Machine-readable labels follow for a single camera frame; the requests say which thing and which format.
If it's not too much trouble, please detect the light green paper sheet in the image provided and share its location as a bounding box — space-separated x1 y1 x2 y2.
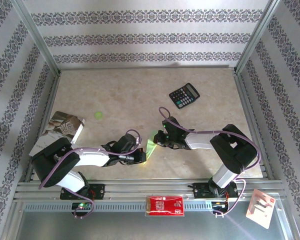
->
139 129 158 166

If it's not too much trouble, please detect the grey sheet metal panel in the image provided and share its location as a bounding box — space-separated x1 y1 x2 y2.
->
13 209 295 240

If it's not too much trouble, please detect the black desk calculator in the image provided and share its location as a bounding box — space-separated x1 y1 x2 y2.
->
168 82 201 110

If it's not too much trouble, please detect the red packaged card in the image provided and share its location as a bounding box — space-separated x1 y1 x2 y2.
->
145 195 186 218

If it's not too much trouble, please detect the white photo cover book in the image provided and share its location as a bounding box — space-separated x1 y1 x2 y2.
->
28 110 86 156

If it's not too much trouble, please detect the white and red card package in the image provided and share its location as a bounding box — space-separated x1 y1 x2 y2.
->
245 188 276 230

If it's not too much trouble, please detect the wide aluminium base rail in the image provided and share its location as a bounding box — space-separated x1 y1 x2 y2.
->
13 177 288 203

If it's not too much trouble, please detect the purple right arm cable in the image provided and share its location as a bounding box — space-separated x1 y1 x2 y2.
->
158 106 263 218

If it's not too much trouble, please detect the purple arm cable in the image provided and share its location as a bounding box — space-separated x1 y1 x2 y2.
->
158 106 263 218
38 128 142 220

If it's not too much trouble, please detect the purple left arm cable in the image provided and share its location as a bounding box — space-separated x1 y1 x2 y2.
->
38 128 142 220

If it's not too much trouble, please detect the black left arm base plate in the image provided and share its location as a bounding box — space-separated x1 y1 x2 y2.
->
59 183 106 201

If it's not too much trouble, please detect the grey slotted cable duct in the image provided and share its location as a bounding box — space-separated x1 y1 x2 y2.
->
21 201 252 213

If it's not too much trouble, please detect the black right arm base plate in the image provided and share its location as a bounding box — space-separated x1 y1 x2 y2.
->
192 181 240 200

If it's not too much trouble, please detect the aluminium frame rail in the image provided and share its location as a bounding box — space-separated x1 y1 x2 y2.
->
57 64 237 72
23 71 63 183
232 69 276 181

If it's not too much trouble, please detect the aluminium frame post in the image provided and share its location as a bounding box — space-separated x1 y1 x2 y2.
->
234 0 283 76
11 0 63 76

